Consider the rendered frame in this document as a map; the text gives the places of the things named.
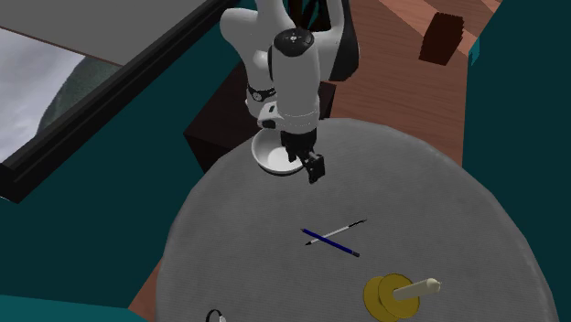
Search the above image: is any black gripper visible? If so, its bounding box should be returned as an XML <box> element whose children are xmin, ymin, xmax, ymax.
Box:
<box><xmin>280</xmin><ymin>128</ymin><xmax>327</xmax><ymax>186</ymax></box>

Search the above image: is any white bowl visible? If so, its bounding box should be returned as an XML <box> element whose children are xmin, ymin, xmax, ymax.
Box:
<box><xmin>250</xmin><ymin>129</ymin><xmax>309</xmax><ymax>177</ymax></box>

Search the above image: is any white and black pen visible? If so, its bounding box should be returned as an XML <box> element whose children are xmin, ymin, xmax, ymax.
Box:
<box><xmin>304</xmin><ymin>218</ymin><xmax>368</xmax><ymax>247</ymax></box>

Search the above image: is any blue pen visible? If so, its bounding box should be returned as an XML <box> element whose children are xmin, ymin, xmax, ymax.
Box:
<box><xmin>300</xmin><ymin>227</ymin><xmax>361</xmax><ymax>259</ymax></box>

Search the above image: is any round grey table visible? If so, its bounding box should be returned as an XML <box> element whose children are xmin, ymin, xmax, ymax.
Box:
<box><xmin>155</xmin><ymin>117</ymin><xmax>561</xmax><ymax>322</ymax></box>

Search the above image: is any yellow candle holder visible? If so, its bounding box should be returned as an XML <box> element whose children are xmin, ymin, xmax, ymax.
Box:
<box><xmin>362</xmin><ymin>273</ymin><xmax>422</xmax><ymax>322</ymax></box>

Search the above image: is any cream candle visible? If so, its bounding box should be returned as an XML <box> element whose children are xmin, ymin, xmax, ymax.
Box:
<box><xmin>392</xmin><ymin>277</ymin><xmax>443</xmax><ymax>303</ymax></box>

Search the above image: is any dark brown box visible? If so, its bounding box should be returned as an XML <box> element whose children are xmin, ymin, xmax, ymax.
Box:
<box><xmin>418</xmin><ymin>11</ymin><xmax>466</xmax><ymax>68</ymax></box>

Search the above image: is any black framed wall picture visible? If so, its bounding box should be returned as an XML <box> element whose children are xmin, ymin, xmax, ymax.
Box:
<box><xmin>0</xmin><ymin>0</ymin><xmax>244</xmax><ymax>205</ymax></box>

